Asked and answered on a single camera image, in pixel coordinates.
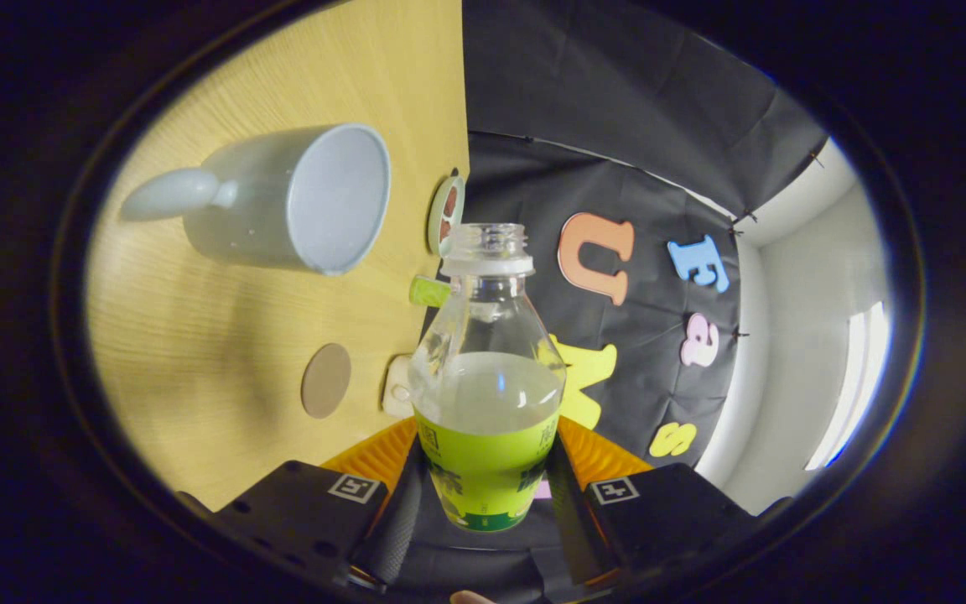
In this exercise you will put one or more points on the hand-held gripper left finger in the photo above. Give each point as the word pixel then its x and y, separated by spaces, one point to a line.
pixel 395 528

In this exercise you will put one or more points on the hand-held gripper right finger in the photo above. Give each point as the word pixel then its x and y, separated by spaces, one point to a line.
pixel 571 520

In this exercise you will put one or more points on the green label juice bottle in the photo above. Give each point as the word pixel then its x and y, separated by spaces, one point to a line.
pixel 487 453

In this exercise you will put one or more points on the round brown coaster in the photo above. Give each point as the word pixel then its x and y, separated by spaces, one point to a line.
pixel 326 381

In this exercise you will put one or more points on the white cup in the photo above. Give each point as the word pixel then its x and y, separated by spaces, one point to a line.
pixel 265 201

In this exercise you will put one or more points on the white capped green bottle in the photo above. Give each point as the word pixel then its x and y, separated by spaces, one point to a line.
pixel 428 291

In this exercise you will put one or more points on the white toaster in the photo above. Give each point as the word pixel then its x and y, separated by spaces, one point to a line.
pixel 397 390

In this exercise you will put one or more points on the wooden table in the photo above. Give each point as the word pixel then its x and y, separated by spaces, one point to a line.
pixel 198 352

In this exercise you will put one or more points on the brown food piece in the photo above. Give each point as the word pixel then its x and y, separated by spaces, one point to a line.
pixel 450 201
pixel 445 229

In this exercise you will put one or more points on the pale green plate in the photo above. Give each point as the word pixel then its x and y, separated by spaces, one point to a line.
pixel 437 214

